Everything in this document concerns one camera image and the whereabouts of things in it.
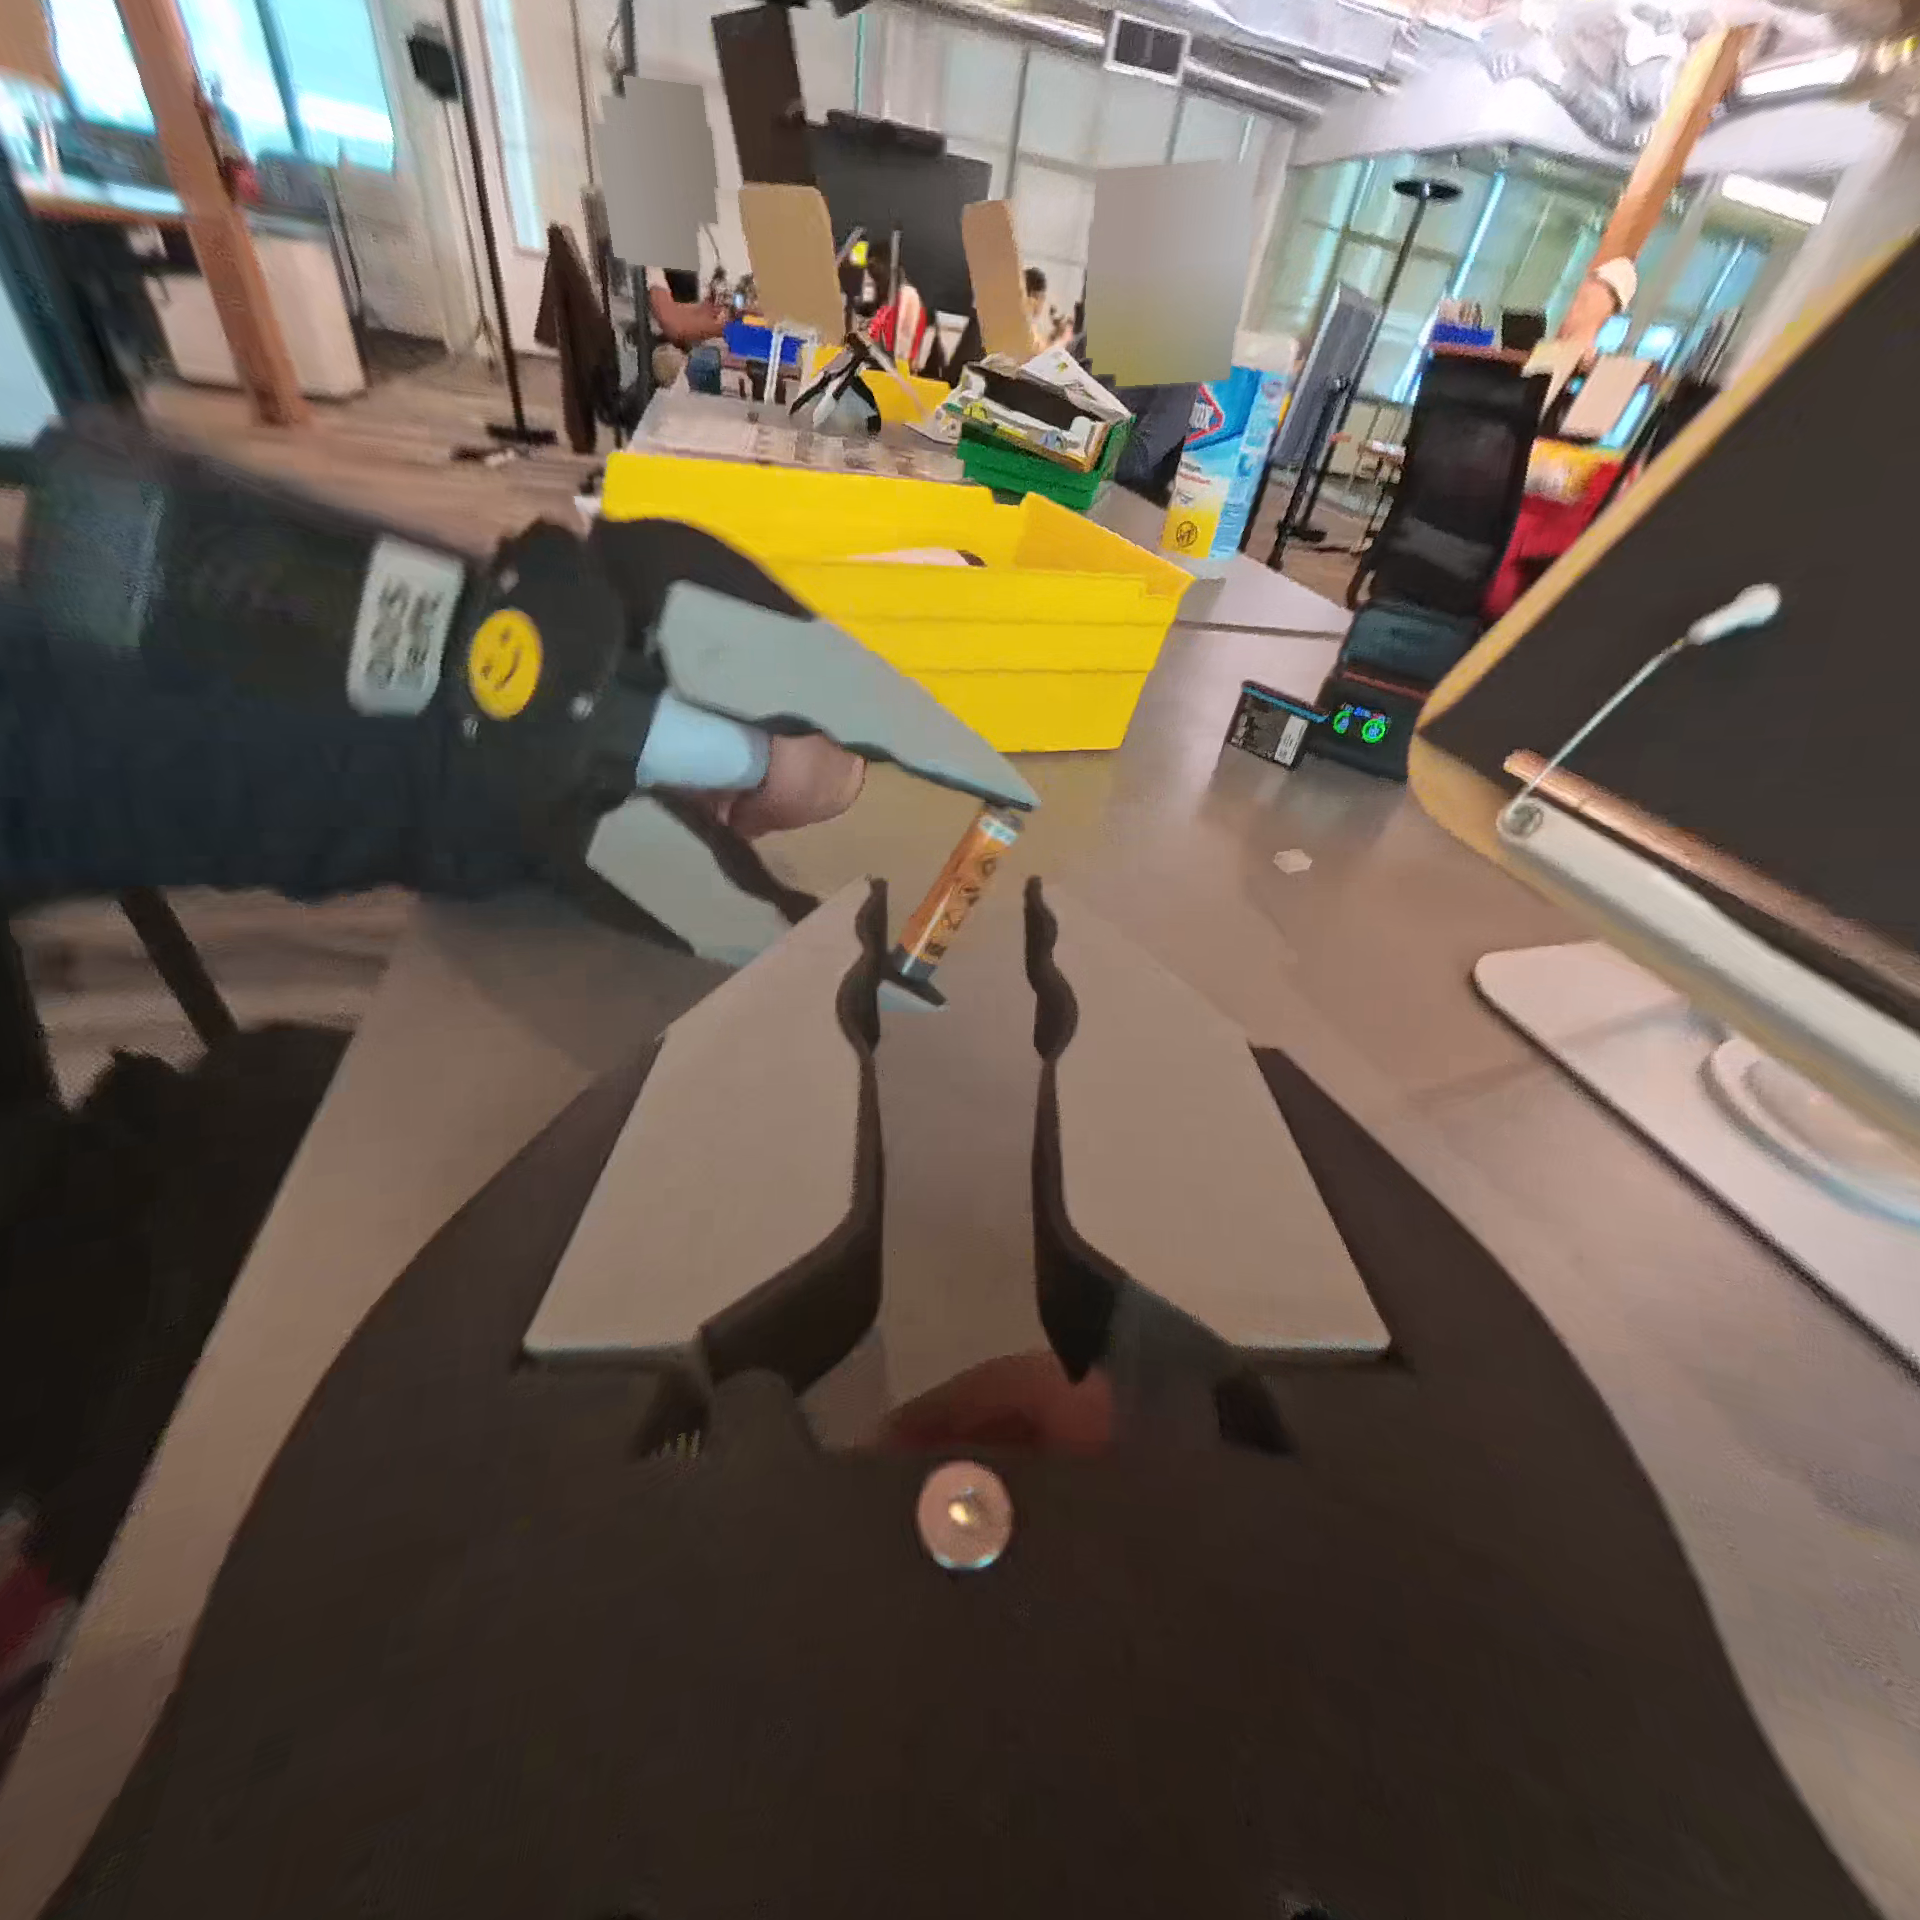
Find printed paper sheet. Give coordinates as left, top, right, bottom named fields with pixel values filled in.
left=630, top=393, right=967, bottom=485

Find black hanging jacket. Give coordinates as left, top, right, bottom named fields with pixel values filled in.
left=536, top=224, right=623, bottom=449

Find person's left hand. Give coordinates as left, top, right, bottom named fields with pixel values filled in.
left=703, top=735, right=867, bottom=838

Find blue white wipes canister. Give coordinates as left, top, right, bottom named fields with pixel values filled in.
left=1163, top=366, right=1297, bottom=562

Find white cabinet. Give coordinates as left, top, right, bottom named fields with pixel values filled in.
left=149, top=224, right=364, bottom=398

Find black office chair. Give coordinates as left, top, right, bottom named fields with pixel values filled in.
left=1344, top=352, right=1551, bottom=618

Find black book stand wooden edge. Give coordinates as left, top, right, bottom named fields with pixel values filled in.
left=1409, top=224, right=1920, bottom=1163

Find black device green lights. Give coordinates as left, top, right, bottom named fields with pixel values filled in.
left=1314, top=596, right=1482, bottom=784

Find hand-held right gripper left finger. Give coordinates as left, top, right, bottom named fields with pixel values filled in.
left=522, top=879, right=890, bottom=1396

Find small yellow bin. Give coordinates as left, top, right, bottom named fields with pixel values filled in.
left=813, top=346, right=952, bottom=423

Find small black box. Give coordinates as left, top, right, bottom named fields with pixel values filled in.
left=1224, top=679, right=1333, bottom=770

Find black and white tool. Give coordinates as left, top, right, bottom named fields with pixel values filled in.
left=788, top=331, right=890, bottom=439

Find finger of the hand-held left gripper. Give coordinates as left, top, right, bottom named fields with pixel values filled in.
left=584, top=792, right=823, bottom=969
left=632, top=581, right=1040, bottom=814

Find white stand base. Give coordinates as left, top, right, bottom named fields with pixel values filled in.
left=1471, top=940, right=1920, bottom=1371

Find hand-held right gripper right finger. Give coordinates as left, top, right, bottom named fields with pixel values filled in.
left=1026, top=876, right=1391, bottom=1384

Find whiteboard easel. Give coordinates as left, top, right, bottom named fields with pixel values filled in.
left=1285, top=284, right=1383, bottom=482

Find wire page holder arm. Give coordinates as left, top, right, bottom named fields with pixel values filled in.
left=1504, top=584, right=1786, bottom=841

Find wooden post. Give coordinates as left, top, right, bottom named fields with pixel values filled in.
left=117, top=0, right=313, bottom=432
left=1556, top=18, right=1761, bottom=349

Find red cloth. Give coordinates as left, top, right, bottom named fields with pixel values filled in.
left=1484, top=439, right=1629, bottom=623

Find yellow plastic bin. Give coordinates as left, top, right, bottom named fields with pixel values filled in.
left=600, top=449, right=1199, bottom=754

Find green plastic bin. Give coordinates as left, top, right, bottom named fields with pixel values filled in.
left=952, top=418, right=1128, bottom=516

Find orange battery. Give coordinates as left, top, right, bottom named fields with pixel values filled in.
left=890, top=804, right=1030, bottom=1009

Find black floor lamp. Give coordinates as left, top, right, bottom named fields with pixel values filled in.
left=1273, top=176, right=1465, bottom=568

